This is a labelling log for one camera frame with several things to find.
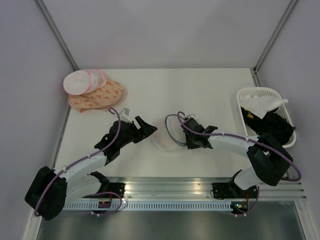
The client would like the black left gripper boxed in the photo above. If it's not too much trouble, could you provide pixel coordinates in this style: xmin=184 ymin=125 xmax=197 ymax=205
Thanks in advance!
xmin=118 ymin=116 xmax=157 ymax=149

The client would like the white mesh laundry bag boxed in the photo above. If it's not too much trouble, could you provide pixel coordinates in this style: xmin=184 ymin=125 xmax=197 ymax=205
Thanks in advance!
xmin=151 ymin=114 xmax=187 ymax=152

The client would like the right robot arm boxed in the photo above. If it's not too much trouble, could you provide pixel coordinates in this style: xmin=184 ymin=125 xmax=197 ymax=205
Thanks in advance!
xmin=181 ymin=117 xmax=293 ymax=199

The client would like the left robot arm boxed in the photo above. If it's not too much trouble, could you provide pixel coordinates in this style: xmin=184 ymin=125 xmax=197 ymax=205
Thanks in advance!
xmin=24 ymin=116 xmax=157 ymax=221

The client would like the orange floral laundry bag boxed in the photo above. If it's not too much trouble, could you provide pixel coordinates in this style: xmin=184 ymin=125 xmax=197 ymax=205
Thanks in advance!
xmin=68 ymin=79 xmax=125 ymax=113

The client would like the pink-rimmed white mesh bag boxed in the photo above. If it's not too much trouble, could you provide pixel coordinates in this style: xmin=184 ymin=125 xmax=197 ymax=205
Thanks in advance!
xmin=63 ymin=69 xmax=107 ymax=96

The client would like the white cloth in basket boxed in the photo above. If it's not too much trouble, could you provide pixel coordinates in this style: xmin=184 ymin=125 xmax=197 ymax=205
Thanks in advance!
xmin=239 ymin=95 xmax=289 ymax=119

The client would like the white plastic basket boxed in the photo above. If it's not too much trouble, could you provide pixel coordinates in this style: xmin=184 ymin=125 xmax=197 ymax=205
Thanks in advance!
xmin=236 ymin=87 xmax=297 ymax=148

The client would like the black garment in basket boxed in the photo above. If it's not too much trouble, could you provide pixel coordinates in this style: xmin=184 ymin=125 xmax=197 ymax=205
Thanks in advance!
xmin=241 ymin=107 xmax=296 ymax=145

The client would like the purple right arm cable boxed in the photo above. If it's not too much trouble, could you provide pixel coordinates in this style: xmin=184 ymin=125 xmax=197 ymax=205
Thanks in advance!
xmin=177 ymin=111 xmax=302 ymax=182

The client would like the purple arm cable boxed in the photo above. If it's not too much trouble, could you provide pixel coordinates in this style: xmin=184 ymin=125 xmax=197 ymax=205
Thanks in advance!
xmin=177 ymin=111 xmax=302 ymax=182
xmin=33 ymin=106 xmax=126 ymax=221

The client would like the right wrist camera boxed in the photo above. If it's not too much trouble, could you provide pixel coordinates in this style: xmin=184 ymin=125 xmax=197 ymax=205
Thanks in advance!
xmin=183 ymin=114 xmax=195 ymax=122

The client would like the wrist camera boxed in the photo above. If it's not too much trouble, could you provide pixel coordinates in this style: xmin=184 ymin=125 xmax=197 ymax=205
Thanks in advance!
xmin=121 ymin=107 xmax=130 ymax=116
xmin=183 ymin=114 xmax=195 ymax=122

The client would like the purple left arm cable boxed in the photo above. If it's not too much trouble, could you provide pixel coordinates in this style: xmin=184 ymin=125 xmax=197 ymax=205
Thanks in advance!
xmin=33 ymin=106 xmax=126 ymax=221

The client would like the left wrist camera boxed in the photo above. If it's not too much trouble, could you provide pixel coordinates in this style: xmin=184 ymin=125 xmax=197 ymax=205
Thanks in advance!
xmin=121 ymin=107 xmax=130 ymax=116

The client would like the aluminium rail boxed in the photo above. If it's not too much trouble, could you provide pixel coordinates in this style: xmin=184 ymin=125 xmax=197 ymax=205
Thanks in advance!
xmin=79 ymin=176 xmax=307 ymax=200

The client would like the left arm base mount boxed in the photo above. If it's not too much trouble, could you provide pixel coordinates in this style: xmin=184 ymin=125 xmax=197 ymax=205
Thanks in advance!
xmin=98 ymin=182 xmax=126 ymax=198

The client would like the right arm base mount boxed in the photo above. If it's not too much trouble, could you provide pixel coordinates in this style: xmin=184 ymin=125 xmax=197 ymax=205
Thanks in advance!
xmin=211 ymin=182 xmax=238 ymax=200

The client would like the white slotted cable duct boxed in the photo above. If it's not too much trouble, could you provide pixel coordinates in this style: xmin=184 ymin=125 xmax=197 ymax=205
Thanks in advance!
xmin=63 ymin=200 xmax=233 ymax=212

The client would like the left aluminium frame post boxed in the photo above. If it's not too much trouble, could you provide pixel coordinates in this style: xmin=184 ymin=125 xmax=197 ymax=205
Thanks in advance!
xmin=34 ymin=0 xmax=79 ymax=71

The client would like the aluminium frame post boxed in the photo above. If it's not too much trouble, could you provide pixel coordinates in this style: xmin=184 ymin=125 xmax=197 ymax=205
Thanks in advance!
xmin=252 ymin=0 xmax=300 ymax=74
xmin=34 ymin=0 xmax=79 ymax=71

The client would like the right aluminium frame post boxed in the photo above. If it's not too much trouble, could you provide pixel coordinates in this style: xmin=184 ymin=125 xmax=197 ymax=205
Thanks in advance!
xmin=252 ymin=0 xmax=300 ymax=74

